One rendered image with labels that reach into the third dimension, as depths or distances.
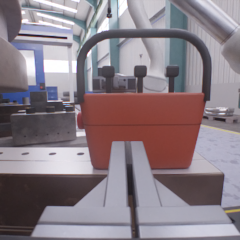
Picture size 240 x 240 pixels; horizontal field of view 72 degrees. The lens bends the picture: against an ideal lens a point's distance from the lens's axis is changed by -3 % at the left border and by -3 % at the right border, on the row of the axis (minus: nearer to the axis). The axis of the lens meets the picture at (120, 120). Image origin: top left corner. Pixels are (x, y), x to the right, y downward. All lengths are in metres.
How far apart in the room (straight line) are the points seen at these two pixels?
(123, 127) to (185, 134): 0.10
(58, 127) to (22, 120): 0.24
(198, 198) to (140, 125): 0.15
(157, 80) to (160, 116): 0.43
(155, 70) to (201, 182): 0.49
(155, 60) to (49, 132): 0.94
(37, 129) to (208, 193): 1.19
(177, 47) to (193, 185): 9.44
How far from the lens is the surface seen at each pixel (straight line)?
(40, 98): 1.44
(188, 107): 0.27
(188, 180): 0.30
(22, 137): 1.36
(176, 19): 10.02
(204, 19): 0.88
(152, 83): 0.67
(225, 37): 0.88
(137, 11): 0.74
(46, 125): 1.33
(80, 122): 0.31
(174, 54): 9.48
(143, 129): 0.26
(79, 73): 0.25
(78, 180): 0.29
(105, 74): 0.30
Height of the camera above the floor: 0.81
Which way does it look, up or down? 9 degrees down
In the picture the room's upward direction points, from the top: 1 degrees counter-clockwise
